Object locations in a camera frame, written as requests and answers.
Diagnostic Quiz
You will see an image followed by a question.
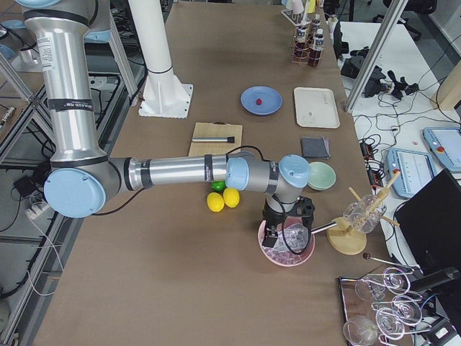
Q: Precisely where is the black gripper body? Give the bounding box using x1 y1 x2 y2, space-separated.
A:
262 196 315 238

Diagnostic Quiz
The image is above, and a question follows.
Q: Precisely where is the blue plate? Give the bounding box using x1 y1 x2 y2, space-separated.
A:
240 86 283 116

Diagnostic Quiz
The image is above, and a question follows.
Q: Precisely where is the pile of clear ice cubes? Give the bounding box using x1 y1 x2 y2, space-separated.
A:
259 223 313 264

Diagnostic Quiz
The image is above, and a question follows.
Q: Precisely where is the pink bowl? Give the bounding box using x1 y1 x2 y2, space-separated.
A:
257 216 316 267

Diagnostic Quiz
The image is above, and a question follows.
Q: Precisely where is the metal ice scoop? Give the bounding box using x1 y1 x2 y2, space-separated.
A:
284 221 339 249

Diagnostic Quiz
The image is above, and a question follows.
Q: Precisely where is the green bowl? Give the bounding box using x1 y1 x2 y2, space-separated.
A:
308 161 336 191

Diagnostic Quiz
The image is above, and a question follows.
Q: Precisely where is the wooden cup stand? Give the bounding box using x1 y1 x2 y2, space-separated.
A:
326 172 400 255

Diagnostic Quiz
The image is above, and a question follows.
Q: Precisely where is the yellow lemon upper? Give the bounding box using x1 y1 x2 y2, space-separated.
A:
223 187 240 208

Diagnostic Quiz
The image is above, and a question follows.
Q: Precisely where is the yellow lemon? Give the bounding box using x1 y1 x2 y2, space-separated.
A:
223 187 240 208
206 192 225 213

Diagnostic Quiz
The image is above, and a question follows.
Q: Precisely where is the glass mug on stand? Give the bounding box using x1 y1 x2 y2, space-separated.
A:
343 195 387 234

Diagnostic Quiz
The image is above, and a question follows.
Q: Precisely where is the grey folded cloth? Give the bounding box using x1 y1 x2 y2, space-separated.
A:
300 137 331 159

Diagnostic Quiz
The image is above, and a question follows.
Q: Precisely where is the yellow lemon lower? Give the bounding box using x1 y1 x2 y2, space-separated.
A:
206 192 225 213

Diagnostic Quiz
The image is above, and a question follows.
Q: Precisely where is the green lime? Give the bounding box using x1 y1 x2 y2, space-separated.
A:
210 180 226 192

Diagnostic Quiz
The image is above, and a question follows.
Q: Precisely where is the cream rabbit tray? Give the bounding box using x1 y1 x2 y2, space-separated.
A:
293 87 340 129

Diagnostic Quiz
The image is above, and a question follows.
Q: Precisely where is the steel muddler black tip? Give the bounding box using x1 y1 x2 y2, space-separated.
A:
192 136 235 143

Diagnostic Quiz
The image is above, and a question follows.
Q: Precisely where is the wooden cutting board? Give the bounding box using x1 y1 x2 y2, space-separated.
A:
188 123 243 156

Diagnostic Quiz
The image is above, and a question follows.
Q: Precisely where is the blue teach pendant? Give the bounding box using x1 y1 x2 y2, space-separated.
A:
423 127 461 173
385 148 437 199

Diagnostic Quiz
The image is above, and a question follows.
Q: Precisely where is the black monitor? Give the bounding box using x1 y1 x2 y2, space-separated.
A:
395 169 460 274

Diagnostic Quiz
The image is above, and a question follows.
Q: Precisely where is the dark tea bottle front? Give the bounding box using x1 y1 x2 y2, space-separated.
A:
308 29 324 67

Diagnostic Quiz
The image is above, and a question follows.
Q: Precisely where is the dark tea bottle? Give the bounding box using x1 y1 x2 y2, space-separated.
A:
292 20 310 63
310 14 321 36
308 29 324 67

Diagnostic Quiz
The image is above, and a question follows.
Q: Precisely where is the dark tea bottle left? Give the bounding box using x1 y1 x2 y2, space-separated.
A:
292 20 310 63

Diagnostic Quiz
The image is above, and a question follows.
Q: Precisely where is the dark tea bottle right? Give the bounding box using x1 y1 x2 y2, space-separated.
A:
310 14 321 36

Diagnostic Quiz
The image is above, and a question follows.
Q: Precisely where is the wire wine glass rack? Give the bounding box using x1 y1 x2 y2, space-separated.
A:
338 266 435 345

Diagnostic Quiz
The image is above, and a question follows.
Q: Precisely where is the copper wire bottle rack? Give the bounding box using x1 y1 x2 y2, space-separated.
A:
291 14 324 67

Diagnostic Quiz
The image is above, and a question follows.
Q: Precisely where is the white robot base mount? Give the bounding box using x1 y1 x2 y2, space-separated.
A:
129 0 193 119

